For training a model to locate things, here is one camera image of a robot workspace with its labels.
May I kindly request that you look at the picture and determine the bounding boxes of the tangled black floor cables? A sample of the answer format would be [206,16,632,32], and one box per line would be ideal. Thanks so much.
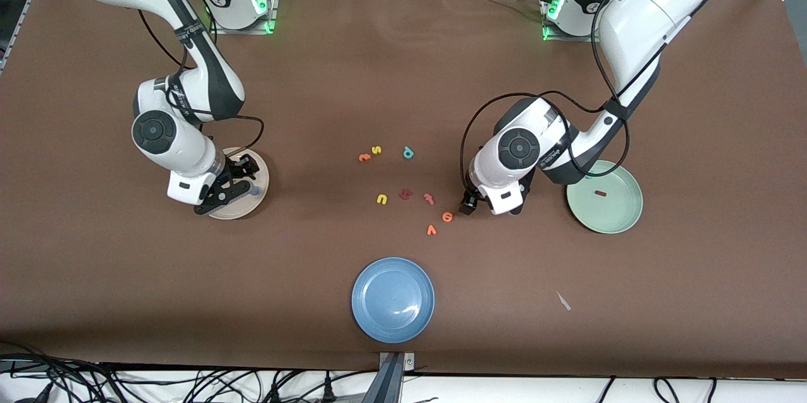
[0,340,379,403]

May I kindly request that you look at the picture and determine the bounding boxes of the pale green round plate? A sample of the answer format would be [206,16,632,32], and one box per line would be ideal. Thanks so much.
[566,160,644,235]

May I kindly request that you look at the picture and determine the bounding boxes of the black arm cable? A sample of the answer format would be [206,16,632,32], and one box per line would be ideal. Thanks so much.
[137,0,264,161]
[460,0,754,202]

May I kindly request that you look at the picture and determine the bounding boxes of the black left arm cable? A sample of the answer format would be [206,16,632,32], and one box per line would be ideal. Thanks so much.
[460,0,754,202]

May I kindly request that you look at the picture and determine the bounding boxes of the brown table cover sheet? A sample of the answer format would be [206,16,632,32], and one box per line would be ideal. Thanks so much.
[0,0,807,380]

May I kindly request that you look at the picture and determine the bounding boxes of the beige round plate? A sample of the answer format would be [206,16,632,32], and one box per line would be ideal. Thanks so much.
[208,147,270,221]

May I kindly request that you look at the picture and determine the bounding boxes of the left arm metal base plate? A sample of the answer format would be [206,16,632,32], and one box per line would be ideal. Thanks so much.
[541,0,607,43]

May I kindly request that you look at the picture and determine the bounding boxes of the aluminium camera post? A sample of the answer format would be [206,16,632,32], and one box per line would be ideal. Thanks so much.
[361,351,417,403]

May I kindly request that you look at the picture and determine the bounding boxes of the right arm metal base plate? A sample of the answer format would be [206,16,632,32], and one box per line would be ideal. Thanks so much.
[209,0,279,35]

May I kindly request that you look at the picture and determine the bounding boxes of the blue round plate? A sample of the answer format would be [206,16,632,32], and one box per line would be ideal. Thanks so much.
[351,257,436,344]

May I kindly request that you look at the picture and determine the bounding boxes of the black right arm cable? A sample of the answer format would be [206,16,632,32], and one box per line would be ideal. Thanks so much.
[137,0,264,161]

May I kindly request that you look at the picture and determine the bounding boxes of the aluminium table edge rail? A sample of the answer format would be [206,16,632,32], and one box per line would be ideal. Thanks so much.
[0,0,48,73]

